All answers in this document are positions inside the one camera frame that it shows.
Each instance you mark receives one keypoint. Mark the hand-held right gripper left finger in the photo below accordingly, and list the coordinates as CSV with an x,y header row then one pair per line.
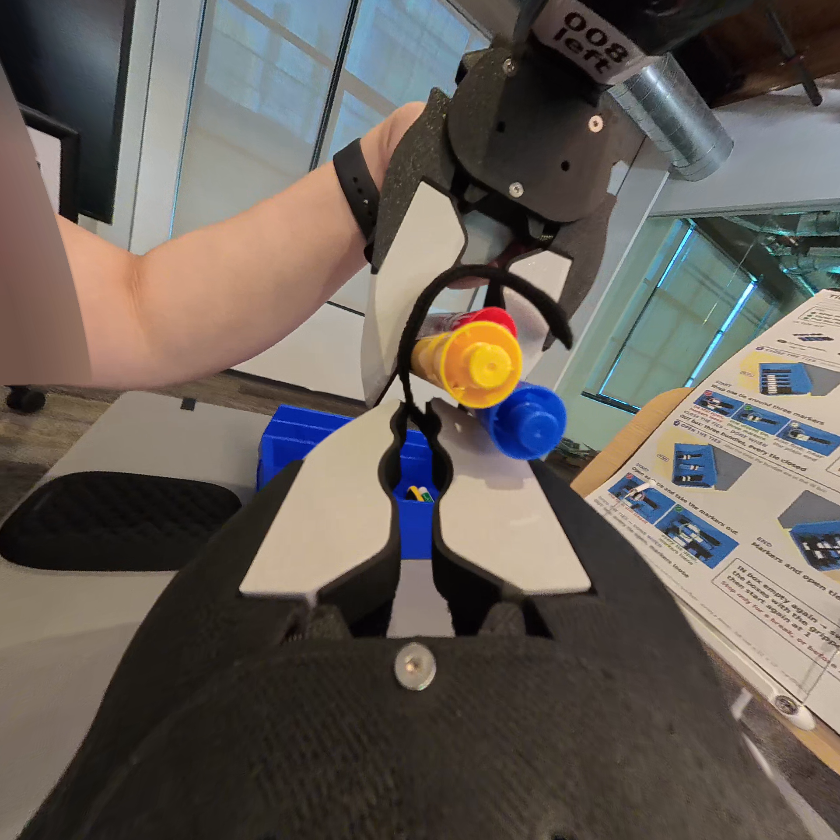
x,y
308,525

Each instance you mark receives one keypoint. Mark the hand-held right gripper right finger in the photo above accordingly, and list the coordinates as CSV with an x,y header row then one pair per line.
x,y
518,531

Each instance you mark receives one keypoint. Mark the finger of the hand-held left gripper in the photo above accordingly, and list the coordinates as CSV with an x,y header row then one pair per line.
x,y
420,229
544,272

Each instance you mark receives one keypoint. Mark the red dry erase marker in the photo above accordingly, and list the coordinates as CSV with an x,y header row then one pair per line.
x,y
492,318

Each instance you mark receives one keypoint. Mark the black hook-and-loop tie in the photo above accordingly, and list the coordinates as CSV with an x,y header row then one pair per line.
x,y
420,308

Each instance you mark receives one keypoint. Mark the blue plastic bin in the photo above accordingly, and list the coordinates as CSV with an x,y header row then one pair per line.
x,y
295,439

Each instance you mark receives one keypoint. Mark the blue dry erase marker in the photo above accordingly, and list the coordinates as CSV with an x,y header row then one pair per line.
x,y
525,423

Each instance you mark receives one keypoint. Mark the yellow highlighter marker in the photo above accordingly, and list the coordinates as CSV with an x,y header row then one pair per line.
x,y
482,364
413,492

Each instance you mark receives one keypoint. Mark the person's left forearm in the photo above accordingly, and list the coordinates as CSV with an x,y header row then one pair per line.
x,y
229,295

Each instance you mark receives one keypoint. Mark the black wrist band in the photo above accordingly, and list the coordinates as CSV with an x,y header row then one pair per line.
x,y
358,190

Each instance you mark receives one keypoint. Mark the black chair armrest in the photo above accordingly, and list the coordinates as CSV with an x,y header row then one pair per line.
x,y
118,518

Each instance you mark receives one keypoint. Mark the large glass window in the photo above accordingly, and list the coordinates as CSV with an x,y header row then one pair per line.
x,y
262,98

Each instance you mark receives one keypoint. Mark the printed instruction sign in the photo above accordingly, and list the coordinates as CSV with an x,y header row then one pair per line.
x,y
754,459

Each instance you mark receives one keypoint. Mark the black caster wheel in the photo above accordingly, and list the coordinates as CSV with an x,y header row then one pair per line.
x,y
26,400

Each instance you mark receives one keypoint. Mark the silver ventilation duct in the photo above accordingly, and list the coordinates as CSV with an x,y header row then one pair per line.
x,y
682,118

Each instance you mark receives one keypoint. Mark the large black wall screen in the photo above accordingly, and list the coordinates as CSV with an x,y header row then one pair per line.
x,y
65,52

